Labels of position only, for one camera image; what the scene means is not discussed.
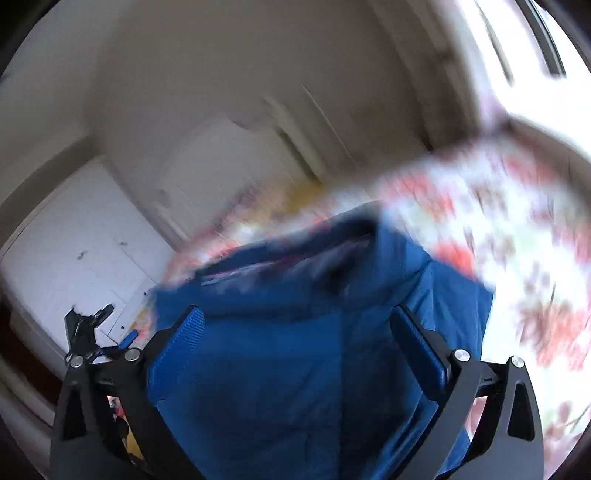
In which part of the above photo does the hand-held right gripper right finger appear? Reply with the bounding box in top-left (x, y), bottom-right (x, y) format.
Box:
top-left (390, 305), bottom-right (546, 480)

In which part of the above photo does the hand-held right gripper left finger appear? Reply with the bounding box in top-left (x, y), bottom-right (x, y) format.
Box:
top-left (50, 305), bottom-right (206, 480)

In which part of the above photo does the blue puffer jacket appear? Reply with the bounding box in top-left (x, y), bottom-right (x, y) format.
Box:
top-left (148, 205), bottom-right (495, 480)

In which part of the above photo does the white wardrobe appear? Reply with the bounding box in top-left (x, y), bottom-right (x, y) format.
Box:
top-left (0, 154), bottom-right (176, 416)

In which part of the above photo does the floral quilt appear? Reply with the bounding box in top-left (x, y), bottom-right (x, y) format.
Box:
top-left (164, 138), bottom-right (591, 467)

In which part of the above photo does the white bed headboard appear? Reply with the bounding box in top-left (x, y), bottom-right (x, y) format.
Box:
top-left (157, 115), bottom-right (319, 250)

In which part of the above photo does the printed curtain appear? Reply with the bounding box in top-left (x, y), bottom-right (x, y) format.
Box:
top-left (434, 0), bottom-right (522, 139)

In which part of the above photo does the dark window frame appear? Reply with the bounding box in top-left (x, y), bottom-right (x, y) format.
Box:
top-left (516, 0), bottom-right (570, 78)

